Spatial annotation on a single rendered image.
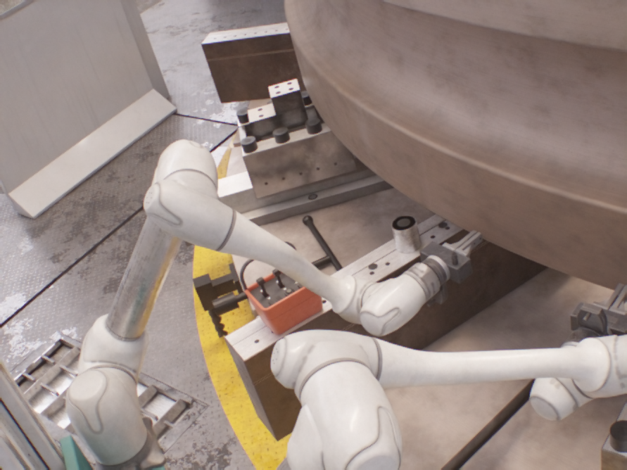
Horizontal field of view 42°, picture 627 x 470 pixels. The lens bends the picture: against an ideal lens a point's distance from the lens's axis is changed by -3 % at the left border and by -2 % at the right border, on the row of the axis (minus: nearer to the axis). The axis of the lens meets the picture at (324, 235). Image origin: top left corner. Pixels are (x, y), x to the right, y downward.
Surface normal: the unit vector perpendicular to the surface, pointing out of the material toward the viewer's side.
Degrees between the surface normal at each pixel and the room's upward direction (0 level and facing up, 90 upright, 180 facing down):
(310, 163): 90
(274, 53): 90
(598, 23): 90
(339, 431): 23
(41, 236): 0
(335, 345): 28
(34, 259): 0
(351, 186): 0
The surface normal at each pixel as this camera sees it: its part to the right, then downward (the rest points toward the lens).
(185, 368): -0.23, -0.78
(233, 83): -0.22, 0.62
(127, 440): 0.67, 0.31
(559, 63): -0.70, 0.54
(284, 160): 0.15, 0.56
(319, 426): -0.84, -0.23
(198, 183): 0.51, -0.66
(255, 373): 0.51, 0.41
